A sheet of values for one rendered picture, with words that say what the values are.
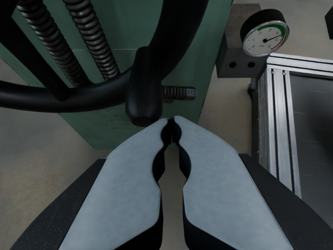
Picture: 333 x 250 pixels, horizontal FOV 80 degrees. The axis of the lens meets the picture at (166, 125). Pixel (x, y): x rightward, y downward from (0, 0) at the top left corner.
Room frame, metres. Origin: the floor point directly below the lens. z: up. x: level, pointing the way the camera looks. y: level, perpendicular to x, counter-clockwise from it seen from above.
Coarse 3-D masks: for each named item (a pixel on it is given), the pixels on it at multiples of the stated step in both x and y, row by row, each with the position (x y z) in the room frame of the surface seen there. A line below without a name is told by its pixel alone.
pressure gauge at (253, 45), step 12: (264, 12) 0.25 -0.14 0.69; (276, 12) 0.25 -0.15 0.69; (252, 24) 0.24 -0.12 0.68; (264, 24) 0.23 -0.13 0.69; (276, 24) 0.23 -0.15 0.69; (240, 36) 0.25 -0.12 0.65; (252, 36) 0.24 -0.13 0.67; (264, 36) 0.24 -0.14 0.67; (276, 36) 0.23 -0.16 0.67; (288, 36) 0.23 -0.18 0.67; (252, 48) 0.24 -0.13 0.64; (264, 48) 0.23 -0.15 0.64; (276, 48) 0.23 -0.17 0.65
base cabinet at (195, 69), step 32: (96, 0) 0.30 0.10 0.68; (128, 0) 0.30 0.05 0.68; (160, 0) 0.30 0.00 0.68; (224, 0) 0.30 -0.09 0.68; (32, 32) 0.30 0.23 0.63; (64, 32) 0.30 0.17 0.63; (128, 32) 0.30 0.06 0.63; (128, 64) 0.30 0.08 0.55; (192, 64) 0.30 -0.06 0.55; (96, 128) 0.30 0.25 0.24; (128, 128) 0.30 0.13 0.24
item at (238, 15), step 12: (240, 12) 0.35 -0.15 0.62; (252, 12) 0.35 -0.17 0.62; (228, 24) 0.32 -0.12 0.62; (240, 24) 0.32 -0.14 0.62; (228, 36) 0.29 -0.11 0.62; (228, 48) 0.26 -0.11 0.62; (240, 48) 0.26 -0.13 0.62; (228, 60) 0.26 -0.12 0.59; (240, 60) 0.26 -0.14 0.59; (252, 60) 0.26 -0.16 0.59; (264, 60) 0.26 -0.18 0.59; (228, 72) 0.26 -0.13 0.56; (240, 72) 0.26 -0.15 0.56; (252, 72) 0.26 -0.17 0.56
